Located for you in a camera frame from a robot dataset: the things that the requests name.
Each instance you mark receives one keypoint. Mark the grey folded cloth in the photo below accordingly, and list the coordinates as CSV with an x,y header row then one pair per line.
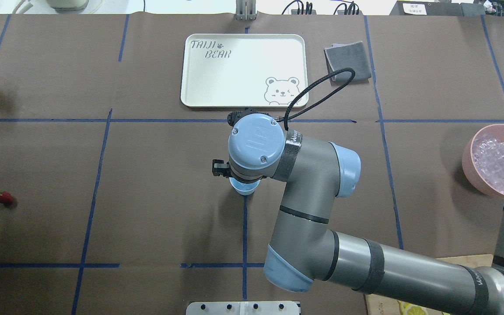
x,y
352,55

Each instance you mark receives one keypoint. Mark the clear ice cubes pile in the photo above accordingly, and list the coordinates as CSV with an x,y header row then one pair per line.
x,y
488,158

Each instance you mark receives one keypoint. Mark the light blue plastic cup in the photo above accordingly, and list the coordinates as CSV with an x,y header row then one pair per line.
x,y
244,189

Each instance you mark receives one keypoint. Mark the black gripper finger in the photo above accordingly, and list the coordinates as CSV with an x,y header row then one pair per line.
x,y
220,168

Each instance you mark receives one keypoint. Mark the red strawberry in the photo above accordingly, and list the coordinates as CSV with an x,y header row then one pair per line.
x,y
6,198

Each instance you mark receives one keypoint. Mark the lemon slices row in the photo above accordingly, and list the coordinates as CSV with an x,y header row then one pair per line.
x,y
406,308

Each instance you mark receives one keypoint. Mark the pink bowl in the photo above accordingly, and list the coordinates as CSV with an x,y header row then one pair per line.
x,y
467,165

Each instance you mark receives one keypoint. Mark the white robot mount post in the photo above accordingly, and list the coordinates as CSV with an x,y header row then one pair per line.
x,y
244,308

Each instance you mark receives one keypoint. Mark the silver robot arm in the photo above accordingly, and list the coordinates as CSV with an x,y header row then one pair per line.
x,y
379,208

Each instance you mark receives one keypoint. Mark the aluminium frame post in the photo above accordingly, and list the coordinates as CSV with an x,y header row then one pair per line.
x,y
245,10

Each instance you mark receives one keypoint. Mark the cream bear tray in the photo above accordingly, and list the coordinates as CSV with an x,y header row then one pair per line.
x,y
243,70

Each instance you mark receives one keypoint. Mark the black box with label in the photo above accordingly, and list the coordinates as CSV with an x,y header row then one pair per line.
x,y
427,8

